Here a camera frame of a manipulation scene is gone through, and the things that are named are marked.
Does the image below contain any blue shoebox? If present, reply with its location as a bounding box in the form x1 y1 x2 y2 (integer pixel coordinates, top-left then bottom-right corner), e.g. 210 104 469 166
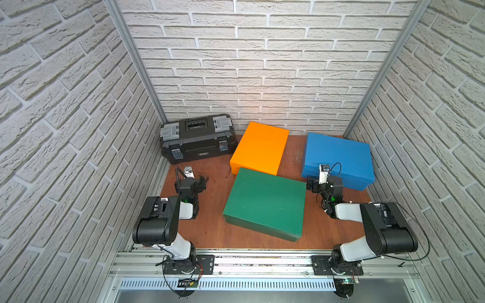
301 133 375 191

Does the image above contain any green shoebox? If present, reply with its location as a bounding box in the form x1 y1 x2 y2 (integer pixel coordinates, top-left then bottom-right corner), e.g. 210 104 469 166
223 168 306 242

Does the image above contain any orange shoebox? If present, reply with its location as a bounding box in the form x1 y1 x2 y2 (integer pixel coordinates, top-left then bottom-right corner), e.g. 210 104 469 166
230 122 289 175

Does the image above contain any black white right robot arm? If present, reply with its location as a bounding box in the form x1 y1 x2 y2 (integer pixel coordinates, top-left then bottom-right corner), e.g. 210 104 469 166
306 175 418 275

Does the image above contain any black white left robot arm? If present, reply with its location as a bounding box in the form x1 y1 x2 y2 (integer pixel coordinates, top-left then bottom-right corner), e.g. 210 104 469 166
132 176 209 276

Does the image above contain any black grey toolbox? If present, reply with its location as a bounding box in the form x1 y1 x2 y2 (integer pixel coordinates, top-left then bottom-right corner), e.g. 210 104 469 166
159 114 238 165

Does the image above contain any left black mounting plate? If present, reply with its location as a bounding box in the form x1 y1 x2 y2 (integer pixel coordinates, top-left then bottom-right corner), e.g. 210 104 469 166
163 255 215 277

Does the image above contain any black mounting plate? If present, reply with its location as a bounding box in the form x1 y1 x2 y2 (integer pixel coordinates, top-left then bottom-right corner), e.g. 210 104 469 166
311 255 364 276
163 255 215 277

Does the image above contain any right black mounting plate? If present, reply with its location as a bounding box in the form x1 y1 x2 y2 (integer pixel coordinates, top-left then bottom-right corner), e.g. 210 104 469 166
311 255 364 276

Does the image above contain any left green circuit board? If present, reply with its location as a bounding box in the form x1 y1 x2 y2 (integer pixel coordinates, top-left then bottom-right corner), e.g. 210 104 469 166
177 279 199 289

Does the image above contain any green circuit board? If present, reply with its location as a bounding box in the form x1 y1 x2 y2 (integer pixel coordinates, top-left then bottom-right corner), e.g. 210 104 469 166
177 279 199 289
336 278 359 285

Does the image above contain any right green circuit board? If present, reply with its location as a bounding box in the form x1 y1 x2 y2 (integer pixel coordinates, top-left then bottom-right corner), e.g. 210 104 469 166
336 278 359 285

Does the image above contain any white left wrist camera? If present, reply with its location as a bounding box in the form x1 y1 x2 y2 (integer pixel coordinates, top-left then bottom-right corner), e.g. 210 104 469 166
184 166 195 179

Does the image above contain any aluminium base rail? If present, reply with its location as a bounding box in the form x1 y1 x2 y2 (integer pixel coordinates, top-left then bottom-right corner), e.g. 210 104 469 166
108 247 421 292

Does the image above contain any left aluminium corner post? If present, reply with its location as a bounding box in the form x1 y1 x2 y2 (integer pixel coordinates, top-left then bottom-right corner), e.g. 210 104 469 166
105 0 167 123

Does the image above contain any aluminium corner post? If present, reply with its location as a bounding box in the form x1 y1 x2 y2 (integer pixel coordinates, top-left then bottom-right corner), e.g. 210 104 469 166
105 0 167 123
343 0 431 139

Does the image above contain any right aluminium corner post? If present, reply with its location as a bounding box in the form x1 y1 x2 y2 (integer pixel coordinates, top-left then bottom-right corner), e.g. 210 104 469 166
343 0 431 139

